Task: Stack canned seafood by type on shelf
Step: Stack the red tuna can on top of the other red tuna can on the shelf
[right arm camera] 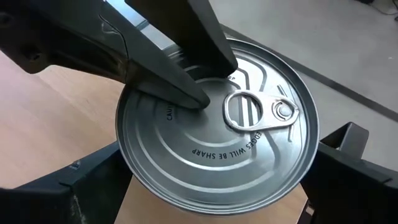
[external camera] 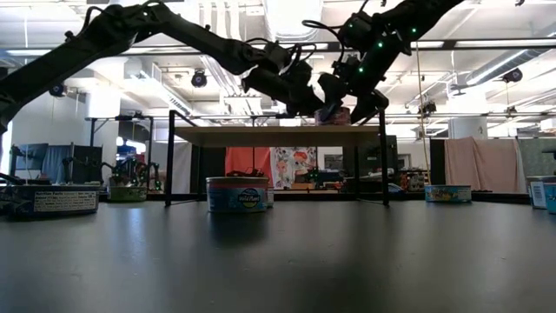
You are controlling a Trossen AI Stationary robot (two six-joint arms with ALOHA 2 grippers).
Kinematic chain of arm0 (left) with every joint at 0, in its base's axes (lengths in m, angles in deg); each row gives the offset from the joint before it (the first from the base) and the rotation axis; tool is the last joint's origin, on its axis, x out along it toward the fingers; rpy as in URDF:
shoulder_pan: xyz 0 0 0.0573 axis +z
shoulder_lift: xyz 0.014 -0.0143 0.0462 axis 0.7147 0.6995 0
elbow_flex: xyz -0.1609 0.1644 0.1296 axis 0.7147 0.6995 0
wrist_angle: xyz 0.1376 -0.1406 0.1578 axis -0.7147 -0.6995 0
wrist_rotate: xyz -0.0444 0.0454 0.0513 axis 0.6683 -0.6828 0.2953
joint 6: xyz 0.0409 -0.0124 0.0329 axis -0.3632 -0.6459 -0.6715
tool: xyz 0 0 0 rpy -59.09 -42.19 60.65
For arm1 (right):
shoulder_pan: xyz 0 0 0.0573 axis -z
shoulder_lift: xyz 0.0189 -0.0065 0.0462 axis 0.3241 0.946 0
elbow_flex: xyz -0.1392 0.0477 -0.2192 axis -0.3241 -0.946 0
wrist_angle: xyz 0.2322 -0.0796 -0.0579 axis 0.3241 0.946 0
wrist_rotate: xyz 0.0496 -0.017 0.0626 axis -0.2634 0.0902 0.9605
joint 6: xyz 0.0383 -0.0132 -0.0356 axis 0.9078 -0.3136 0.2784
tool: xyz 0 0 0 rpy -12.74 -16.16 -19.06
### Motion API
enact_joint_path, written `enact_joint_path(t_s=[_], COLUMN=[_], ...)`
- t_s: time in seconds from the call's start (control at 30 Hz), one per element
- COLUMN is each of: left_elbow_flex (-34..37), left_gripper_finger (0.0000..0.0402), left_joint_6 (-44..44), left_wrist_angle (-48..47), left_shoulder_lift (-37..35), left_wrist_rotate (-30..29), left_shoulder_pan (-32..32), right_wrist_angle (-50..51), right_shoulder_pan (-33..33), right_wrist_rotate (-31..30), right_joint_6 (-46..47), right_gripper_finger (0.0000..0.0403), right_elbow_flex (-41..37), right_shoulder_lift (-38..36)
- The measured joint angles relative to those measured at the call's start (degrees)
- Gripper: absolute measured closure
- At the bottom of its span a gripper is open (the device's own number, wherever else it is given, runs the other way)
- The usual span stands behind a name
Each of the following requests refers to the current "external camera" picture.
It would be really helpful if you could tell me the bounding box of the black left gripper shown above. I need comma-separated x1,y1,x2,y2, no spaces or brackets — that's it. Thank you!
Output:
241,60,326,117

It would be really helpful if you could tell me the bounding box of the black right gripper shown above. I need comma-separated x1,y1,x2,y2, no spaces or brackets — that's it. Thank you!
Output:
318,43,405,125

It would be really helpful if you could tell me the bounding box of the red white round can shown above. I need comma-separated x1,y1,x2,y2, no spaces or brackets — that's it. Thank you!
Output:
314,106,352,127

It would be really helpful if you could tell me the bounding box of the tall blue red-striped can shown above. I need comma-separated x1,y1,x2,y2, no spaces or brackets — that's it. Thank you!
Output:
205,176,270,214

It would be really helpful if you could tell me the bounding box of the turquoise yellow tuna can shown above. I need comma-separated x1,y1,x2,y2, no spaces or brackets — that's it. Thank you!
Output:
525,175,556,216
424,184,473,204

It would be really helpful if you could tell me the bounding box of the dark tin white label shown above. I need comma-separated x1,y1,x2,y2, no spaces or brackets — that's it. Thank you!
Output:
10,184,101,217

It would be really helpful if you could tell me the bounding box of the dark blue sardine tin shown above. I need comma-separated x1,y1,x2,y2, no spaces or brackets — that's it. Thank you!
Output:
0,186,14,217

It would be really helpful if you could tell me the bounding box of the wooden shelf with black legs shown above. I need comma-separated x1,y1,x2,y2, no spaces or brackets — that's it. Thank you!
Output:
163,108,391,209

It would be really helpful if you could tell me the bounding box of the cluttered storage shelf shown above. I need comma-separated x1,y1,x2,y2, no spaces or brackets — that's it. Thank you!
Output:
398,168,432,193

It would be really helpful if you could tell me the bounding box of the black cabinet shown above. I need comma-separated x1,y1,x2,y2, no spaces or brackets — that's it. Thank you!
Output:
342,135,399,192

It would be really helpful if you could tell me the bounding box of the small dark screen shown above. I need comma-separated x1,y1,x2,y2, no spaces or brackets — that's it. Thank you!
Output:
323,154,344,171

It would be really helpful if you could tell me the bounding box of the floral printed poster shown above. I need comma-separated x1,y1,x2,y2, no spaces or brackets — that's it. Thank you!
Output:
269,146,318,188

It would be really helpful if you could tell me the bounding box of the orange hanging cloth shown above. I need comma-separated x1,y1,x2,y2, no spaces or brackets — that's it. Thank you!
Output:
224,146,273,179

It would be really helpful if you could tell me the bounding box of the black ceiling spotlight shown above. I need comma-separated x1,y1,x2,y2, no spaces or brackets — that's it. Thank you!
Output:
502,67,524,84
190,69,209,90
417,100,438,117
48,82,69,99

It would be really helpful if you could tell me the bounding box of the black partition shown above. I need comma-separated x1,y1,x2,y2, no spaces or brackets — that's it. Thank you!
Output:
428,138,447,189

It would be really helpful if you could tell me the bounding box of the black overhead light bar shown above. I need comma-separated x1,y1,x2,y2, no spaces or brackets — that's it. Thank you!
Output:
0,38,556,57

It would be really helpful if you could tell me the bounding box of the white round column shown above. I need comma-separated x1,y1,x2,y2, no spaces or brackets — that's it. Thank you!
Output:
447,116,490,141

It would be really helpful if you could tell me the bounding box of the pink draped cloth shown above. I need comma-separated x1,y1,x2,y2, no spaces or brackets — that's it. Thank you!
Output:
443,137,526,196

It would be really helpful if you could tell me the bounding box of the grey partition panel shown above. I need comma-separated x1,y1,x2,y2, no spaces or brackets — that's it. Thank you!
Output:
519,137,556,177

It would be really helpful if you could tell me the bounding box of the black panel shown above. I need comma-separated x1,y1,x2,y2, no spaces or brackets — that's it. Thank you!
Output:
71,145,104,184

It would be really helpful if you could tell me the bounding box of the blue curtain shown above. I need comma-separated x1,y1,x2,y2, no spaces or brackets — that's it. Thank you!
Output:
41,144,74,184

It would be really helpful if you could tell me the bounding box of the dark monitor screen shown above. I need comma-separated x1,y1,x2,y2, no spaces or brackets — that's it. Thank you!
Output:
10,143,50,174

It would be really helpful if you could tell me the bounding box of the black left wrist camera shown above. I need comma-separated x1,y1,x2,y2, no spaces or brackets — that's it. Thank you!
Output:
262,39,293,64

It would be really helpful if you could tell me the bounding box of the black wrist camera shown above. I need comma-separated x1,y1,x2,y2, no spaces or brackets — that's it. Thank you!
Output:
262,39,293,64
337,11,375,51

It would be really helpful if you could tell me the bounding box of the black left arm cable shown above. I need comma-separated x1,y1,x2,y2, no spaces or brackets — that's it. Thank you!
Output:
242,37,319,66

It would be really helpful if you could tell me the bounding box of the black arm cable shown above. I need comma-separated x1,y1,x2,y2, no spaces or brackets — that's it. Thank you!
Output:
301,19,348,44
242,37,319,66

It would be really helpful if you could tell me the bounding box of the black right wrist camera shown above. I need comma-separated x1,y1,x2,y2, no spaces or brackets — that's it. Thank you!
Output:
337,11,375,51

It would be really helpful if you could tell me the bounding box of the thin hanging cord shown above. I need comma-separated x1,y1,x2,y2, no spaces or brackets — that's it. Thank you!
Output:
414,41,432,188

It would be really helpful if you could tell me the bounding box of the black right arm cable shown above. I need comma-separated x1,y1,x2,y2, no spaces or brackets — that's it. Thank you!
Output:
301,19,348,44

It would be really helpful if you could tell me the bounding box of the white ceiling duct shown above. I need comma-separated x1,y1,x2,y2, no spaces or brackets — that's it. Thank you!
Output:
260,0,325,114

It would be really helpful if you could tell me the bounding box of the black background table frame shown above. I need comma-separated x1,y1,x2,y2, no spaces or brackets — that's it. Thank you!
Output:
84,113,156,188

